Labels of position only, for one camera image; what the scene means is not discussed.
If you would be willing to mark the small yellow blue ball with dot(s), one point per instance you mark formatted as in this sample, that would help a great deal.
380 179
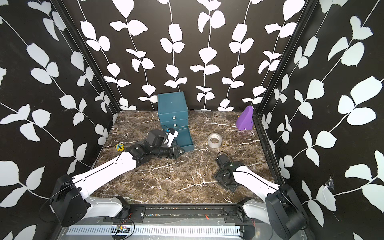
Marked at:
120 147

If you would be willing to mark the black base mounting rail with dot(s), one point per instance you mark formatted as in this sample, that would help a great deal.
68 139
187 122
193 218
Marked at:
192 211

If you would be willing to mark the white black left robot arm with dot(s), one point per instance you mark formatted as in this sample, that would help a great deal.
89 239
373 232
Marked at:
72 199

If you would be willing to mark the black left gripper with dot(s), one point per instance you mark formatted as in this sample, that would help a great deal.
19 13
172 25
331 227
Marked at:
174 151

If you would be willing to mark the teal three-drawer cabinet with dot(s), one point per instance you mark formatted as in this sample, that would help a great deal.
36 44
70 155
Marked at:
173 113

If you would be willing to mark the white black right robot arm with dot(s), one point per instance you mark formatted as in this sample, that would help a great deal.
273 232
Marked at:
270 192

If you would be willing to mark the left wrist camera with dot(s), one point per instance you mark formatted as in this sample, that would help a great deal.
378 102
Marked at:
171 135

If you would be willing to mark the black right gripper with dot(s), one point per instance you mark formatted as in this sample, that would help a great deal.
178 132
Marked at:
219 174

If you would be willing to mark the clear tape roll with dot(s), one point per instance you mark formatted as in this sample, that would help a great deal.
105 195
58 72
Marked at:
215 140

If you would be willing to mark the purple wedge-shaped object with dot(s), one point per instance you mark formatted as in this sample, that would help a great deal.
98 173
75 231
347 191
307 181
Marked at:
245 120

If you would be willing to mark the white perforated rail strip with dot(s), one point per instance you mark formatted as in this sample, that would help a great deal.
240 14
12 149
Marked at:
153 230

